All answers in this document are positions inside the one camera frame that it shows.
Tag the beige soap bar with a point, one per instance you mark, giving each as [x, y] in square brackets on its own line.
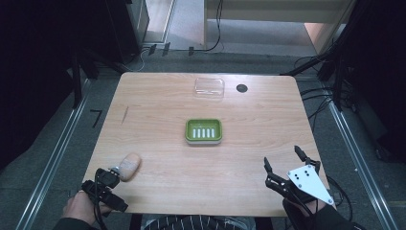
[130, 166]

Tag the black round table grommet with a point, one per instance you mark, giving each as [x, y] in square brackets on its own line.
[242, 88]

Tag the green soap dish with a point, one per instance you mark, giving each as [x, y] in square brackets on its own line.
[203, 131]

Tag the person's right hand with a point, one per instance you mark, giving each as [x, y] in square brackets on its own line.
[300, 209]

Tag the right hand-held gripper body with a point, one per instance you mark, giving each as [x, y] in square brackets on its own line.
[306, 183]

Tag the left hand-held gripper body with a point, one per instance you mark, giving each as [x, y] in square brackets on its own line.
[108, 195]

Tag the black metal stand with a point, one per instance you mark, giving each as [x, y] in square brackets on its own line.
[332, 57]
[76, 80]

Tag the aluminium floor rail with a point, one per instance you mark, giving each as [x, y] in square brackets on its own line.
[52, 159]
[360, 166]

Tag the person's striped clothing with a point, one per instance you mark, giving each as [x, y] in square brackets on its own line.
[198, 223]

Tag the person's left hand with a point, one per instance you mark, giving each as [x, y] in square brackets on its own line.
[78, 207]

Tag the clear plastic lid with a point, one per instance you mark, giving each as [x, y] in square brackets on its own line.
[209, 87]

